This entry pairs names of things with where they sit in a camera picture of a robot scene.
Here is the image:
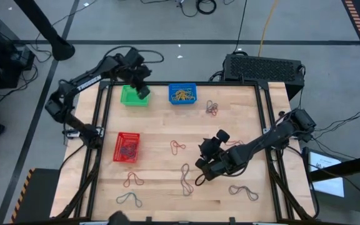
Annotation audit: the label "black clamp device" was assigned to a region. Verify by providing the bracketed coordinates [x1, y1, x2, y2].
[107, 209, 131, 225]

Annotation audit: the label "green plastic basket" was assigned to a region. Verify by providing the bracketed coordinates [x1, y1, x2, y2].
[119, 84, 151, 108]

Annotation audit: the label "yellow hanging cable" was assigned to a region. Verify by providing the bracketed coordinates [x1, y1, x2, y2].
[257, 0, 278, 58]

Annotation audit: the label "black hazard-striped platform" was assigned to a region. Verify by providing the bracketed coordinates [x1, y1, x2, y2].
[10, 167, 61, 224]

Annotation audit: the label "red plastic basket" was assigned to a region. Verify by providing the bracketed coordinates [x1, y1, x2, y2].
[112, 131, 141, 164]

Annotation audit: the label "white screen monitor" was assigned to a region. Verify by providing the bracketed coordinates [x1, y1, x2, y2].
[302, 146, 346, 198]

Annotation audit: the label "small rubber bands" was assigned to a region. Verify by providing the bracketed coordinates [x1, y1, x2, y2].
[173, 91, 193, 103]

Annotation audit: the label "black beam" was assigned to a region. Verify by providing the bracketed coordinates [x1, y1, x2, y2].
[309, 152, 360, 183]

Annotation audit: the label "black cable coil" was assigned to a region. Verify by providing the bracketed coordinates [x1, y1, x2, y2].
[195, 0, 218, 16]

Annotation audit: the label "yellow rubber band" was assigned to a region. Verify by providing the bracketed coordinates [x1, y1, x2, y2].
[174, 91, 194, 103]
[172, 89, 192, 101]
[171, 90, 189, 102]
[176, 89, 196, 101]

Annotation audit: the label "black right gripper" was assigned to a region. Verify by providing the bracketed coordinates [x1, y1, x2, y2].
[194, 129, 231, 170]

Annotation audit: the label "black pole stand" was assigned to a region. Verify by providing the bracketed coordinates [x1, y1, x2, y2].
[12, 0, 76, 62]

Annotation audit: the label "black table frame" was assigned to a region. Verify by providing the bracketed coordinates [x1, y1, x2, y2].
[54, 70, 320, 221]

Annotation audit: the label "blue plastic basket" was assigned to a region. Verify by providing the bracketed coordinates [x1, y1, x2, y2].
[168, 82, 198, 105]

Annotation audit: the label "black hanging cable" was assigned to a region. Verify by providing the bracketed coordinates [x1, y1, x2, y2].
[233, 0, 248, 53]

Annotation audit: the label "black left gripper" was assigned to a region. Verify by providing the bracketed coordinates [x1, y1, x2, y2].
[122, 49, 153, 100]

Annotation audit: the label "black computer case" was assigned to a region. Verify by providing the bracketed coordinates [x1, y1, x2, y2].
[222, 53, 306, 101]

